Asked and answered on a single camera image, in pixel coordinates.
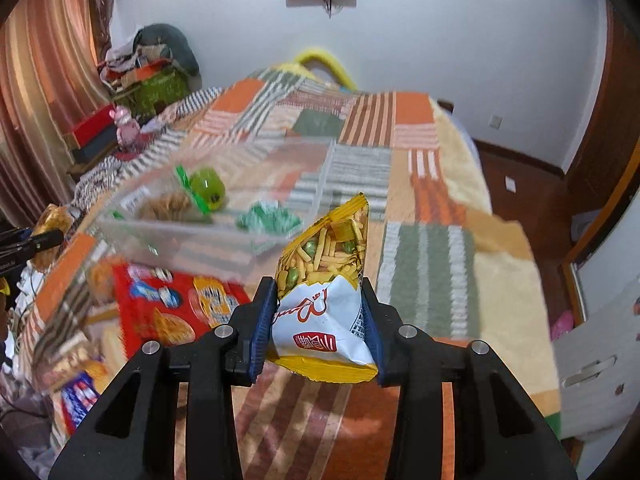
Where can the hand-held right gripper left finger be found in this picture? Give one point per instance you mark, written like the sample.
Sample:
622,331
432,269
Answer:
263,329

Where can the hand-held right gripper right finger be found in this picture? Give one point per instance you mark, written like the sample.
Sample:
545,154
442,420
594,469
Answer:
372,332

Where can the brown cracker packet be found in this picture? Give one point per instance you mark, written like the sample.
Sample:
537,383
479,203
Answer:
167,206

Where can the pile of clothes and bags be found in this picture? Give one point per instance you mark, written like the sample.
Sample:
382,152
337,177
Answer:
150,65

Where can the red snack bag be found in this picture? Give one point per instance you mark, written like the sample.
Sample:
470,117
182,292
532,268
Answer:
165,305

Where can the red box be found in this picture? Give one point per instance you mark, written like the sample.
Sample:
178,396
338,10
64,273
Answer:
95,127

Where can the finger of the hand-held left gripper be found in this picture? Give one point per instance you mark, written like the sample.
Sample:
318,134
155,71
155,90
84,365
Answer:
35,243

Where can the blue white snack packet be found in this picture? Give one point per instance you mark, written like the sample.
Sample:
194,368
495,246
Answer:
80,395

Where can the pink toy bottle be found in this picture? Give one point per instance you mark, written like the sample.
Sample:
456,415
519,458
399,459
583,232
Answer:
127,127

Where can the clear plastic storage box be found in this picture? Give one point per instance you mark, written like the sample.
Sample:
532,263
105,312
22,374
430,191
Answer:
220,210

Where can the white cardboard box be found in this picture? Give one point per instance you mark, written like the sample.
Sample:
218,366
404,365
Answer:
595,365

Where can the green white candy packet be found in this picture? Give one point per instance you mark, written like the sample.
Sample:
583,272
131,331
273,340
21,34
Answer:
267,217

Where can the green round snack cup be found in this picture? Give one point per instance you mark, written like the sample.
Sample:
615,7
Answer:
210,190

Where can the yellow white snack mix packet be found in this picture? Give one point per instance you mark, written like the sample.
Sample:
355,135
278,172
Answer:
320,305

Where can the orange chip packet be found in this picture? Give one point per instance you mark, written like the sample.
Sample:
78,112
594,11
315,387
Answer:
52,232

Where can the orange striped curtain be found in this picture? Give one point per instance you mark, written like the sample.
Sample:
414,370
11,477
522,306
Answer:
45,90

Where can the yellow curved backrest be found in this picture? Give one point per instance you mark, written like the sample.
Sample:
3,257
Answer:
325,62

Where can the wooden door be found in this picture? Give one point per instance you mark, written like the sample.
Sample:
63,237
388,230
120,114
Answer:
607,125

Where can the white wall socket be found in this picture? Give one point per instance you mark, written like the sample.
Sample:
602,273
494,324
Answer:
495,121

